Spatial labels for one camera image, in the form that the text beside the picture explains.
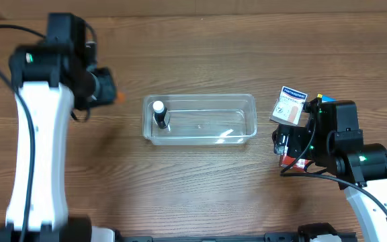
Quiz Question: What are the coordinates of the white Hansaplast plaster box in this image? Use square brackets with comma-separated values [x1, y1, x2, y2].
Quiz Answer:
[270, 86, 308, 126]

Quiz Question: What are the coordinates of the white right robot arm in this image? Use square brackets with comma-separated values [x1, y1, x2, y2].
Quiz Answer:
[272, 121, 387, 241]

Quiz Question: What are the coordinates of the orange tablet tube white cap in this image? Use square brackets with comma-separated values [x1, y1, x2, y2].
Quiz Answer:
[116, 91, 126, 104]

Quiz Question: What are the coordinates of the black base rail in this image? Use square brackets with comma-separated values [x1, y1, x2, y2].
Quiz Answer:
[112, 231, 359, 242]

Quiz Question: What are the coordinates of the dark bottle white cap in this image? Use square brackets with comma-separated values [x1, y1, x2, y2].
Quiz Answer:
[153, 101, 170, 129]

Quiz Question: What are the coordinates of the clear plastic container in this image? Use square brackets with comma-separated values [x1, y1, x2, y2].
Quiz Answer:
[142, 93, 257, 146]

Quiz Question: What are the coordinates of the red medicine sachet box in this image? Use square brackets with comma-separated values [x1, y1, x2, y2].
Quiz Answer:
[278, 153, 312, 173]

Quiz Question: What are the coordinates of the blue VapoDrops cough drops bag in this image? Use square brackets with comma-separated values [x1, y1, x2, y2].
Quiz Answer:
[317, 93, 335, 102]

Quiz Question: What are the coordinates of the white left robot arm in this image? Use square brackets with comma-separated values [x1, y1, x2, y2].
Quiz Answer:
[0, 42, 117, 241]

